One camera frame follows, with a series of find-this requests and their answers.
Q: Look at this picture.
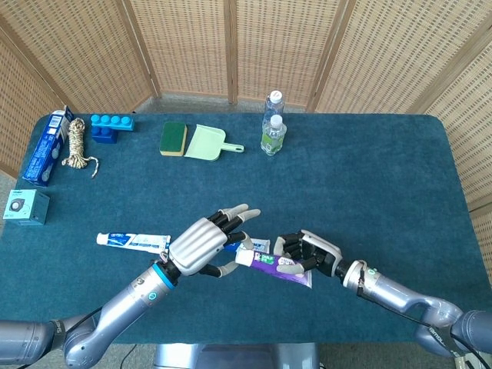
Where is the long light blue building block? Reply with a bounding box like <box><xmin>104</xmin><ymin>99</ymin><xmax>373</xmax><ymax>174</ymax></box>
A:
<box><xmin>90</xmin><ymin>114</ymin><xmax>135</xmax><ymax>132</ymax></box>

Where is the purple toothpaste tube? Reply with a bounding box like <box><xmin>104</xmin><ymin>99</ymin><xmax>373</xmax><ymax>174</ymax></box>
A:
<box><xmin>234</xmin><ymin>248</ymin><xmax>314</xmax><ymax>289</ymax></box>

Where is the long blue white carton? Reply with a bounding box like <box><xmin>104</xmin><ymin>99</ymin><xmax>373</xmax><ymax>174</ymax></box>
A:
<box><xmin>22</xmin><ymin>105</ymin><xmax>76</xmax><ymax>188</ymax></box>

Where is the small teal product box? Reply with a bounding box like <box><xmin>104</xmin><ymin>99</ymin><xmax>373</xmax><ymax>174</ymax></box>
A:
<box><xmin>2</xmin><ymin>188</ymin><xmax>51</xmax><ymax>226</ymax></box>

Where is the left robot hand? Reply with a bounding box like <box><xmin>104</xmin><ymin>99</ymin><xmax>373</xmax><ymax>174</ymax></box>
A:
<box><xmin>168</xmin><ymin>204</ymin><xmax>261</xmax><ymax>278</ymax></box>

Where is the clear bottle bluish label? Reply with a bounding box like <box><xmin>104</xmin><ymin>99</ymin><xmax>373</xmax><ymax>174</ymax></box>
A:
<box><xmin>262</xmin><ymin>90</ymin><xmax>285</xmax><ymax>128</ymax></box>

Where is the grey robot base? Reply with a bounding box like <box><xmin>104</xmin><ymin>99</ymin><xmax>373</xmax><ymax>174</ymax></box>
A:
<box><xmin>153</xmin><ymin>343</ymin><xmax>320</xmax><ymax>369</ymax></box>

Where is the dark blue building block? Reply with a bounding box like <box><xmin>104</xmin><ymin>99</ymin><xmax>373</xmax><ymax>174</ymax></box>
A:
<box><xmin>91</xmin><ymin>126</ymin><xmax>118</xmax><ymax>145</ymax></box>

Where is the yellow green sponge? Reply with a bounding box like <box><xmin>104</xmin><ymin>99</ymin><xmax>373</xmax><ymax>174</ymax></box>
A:
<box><xmin>159</xmin><ymin>121</ymin><xmax>188</xmax><ymax>158</ymax></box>

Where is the wicker folding screen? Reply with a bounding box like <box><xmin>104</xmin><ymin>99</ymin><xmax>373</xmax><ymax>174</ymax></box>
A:
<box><xmin>0</xmin><ymin>0</ymin><xmax>492</xmax><ymax>270</ymax></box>

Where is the teal table cloth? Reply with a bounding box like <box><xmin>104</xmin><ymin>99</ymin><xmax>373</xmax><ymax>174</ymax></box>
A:
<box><xmin>0</xmin><ymin>112</ymin><xmax>481</xmax><ymax>345</ymax></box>

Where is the crumpled blue white toothpaste tube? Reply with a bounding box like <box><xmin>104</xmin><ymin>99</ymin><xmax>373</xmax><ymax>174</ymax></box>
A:
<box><xmin>95</xmin><ymin>232</ymin><xmax>171</xmax><ymax>254</ymax></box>

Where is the coiled beige rope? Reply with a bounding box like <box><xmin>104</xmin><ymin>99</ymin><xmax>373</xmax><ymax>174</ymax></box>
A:
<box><xmin>61</xmin><ymin>118</ymin><xmax>101</xmax><ymax>179</ymax></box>

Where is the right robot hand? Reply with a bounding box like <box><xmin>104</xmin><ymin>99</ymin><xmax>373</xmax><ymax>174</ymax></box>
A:
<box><xmin>273</xmin><ymin>229</ymin><xmax>343</xmax><ymax>280</ymax></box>

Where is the blue Crest toothpaste tube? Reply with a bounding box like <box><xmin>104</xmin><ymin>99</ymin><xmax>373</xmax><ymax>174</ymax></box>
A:
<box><xmin>224</xmin><ymin>238</ymin><xmax>271</xmax><ymax>254</ymax></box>

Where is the light green dustpan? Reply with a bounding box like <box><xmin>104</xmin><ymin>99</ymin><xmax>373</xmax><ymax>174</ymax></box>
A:
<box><xmin>184</xmin><ymin>124</ymin><xmax>245</xmax><ymax>162</ymax></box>

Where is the black floor cable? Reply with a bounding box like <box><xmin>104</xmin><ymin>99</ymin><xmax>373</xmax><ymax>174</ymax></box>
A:
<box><xmin>121</xmin><ymin>344</ymin><xmax>138</xmax><ymax>369</ymax></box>

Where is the clear bottle green label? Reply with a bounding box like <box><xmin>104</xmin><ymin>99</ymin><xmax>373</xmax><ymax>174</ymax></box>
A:
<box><xmin>260</xmin><ymin>114</ymin><xmax>288</xmax><ymax>157</ymax></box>

